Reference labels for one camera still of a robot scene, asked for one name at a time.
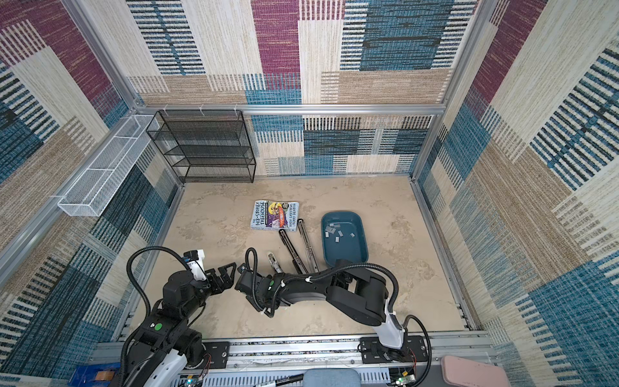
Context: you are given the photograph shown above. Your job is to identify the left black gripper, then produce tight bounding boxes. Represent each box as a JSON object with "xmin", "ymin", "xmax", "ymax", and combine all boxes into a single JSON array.
[{"xmin": 182, "ymin": 260, "xmax": 235, "ymax": 320}]

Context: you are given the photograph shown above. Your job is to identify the teal plastic tray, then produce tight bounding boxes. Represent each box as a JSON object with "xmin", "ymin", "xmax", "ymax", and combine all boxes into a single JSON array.
[{"xmin": 321, "ymin": 211, "xmax": 369, "ymax": 267}]

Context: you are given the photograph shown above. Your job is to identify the small white mini stapler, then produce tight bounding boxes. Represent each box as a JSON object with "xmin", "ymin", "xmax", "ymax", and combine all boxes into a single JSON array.
[{"xmin": 268, "ymin": 252, "xmax": 283, "ymax": 273}]

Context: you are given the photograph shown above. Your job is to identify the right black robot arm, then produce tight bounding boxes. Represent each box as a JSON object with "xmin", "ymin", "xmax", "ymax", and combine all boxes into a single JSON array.
[{"xmin": 235, "ymin": 248, "xmax": 432, "ymax": 364}]

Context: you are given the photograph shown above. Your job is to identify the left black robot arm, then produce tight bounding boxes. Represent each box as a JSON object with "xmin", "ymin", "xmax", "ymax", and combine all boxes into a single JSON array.
[{"xmin": 111, "ymin": 246, "xmax": 237, "ymax": 386}]

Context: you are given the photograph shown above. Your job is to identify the treehouse paperback book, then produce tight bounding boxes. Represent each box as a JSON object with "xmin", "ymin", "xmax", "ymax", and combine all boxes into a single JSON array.
[{"xmin": 250, "ymin": 200, "xmax": 300, "ymax": 232}]

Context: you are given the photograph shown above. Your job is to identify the staple strips in tray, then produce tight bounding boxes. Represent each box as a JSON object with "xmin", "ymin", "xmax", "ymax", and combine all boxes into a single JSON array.
[{"xmin": 324, "ymin": 223, "xmax": 356, "ymax": 240}]

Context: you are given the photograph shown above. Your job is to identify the grey blue chair back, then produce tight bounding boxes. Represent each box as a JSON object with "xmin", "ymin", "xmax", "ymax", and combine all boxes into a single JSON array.
[{"xmin": 302, "ymin": 369, "xmax": 361, "ymax": 387}]

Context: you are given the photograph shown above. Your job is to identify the blue box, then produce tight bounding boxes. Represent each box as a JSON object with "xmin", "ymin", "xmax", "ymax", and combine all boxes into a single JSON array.
[{"xmin": 68, "ymin": 362, "xmax": 120, "ymax": 387}]

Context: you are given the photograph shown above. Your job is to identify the pink case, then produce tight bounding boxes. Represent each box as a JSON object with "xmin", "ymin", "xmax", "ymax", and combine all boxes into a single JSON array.
[{"xmin": 441, "ymin": 356, "xmax": 510, "ymax": 387}]

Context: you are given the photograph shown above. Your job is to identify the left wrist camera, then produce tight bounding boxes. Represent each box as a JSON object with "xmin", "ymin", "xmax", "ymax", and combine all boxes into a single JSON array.
[{"xmin": 183, "ymin": 249, "xmax": 206, "ymax": 282}]

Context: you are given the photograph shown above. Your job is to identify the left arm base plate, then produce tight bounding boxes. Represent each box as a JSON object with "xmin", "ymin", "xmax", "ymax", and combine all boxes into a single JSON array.
[{"xmin": 198, "ymin": 341, "xmax": 231, "ymax": 371}]

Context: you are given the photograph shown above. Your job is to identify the black wire mesh shelf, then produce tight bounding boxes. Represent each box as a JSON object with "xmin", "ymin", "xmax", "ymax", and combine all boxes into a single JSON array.
[{"xmin": 146, "ymin": 110, "xmax": 256, "ymax": 183}]

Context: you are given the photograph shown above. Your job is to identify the white wire mesh basket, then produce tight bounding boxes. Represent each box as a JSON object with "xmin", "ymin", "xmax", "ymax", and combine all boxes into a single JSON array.
[{"xmin": 58, "ymin": 114, "xmax": 152, "ymax": 217}]

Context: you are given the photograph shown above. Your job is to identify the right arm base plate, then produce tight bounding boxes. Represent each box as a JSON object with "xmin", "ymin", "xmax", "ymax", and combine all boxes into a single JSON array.
[{"xmin": 357, "ymin": 335, "xmax": 429, "ymax": 364}]

